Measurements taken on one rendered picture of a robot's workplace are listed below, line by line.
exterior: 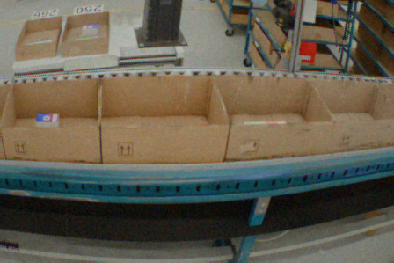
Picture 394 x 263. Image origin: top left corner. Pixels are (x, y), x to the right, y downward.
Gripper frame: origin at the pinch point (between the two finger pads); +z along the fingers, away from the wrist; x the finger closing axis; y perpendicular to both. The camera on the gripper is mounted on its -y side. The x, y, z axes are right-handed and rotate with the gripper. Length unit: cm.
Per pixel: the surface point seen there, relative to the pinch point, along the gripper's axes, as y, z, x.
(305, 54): 5.2, 14.4, -8.0
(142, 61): 22, 11, 75
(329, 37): 32, -19, -46
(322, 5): 11.7, -30.5, -37.1
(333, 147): -49, 87, 16
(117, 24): 40, -27, 88
